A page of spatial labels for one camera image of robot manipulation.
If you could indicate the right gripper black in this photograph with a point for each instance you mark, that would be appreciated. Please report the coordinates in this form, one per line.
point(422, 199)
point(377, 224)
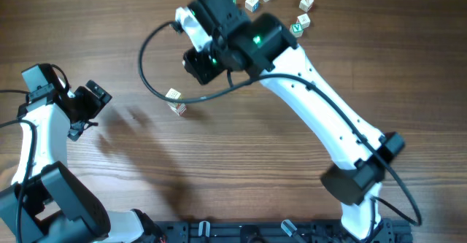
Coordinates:
point(195, 67)

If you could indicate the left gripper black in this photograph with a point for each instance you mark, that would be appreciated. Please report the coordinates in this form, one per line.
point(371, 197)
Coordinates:
point(95, 103)

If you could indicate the green V block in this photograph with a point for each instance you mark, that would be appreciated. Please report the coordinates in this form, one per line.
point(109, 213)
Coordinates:
point(296, 30)

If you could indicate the white four block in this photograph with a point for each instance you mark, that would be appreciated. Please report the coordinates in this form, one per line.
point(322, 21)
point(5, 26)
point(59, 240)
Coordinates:
point(173, 95)

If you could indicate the red Q block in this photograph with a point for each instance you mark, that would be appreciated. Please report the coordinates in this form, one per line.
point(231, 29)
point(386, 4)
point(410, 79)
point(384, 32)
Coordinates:
point(175, 106)

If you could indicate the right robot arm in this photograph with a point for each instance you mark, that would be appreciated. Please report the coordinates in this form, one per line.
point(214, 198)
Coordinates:
point(267, 51)

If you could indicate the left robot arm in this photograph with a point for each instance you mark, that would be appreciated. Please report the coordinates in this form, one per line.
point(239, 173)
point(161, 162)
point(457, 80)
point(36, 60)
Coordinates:
point(45, 201)

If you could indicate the white base tower block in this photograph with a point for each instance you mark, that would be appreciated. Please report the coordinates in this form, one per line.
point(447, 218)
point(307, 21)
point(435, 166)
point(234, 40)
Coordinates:
point(181, 110)

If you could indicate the white blue-sided block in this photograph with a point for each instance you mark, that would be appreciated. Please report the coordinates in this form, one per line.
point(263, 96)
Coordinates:
point(252, 5)

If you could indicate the white red-sided block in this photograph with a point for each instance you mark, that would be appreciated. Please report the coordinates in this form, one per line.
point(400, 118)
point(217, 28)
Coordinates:
point(304, 20)

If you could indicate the white picture block far right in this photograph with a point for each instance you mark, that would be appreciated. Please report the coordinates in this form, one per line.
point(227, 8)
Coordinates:
point(306, 5)

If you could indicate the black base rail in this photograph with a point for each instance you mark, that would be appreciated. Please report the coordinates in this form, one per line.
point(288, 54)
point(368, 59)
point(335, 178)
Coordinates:
point(316, 231)

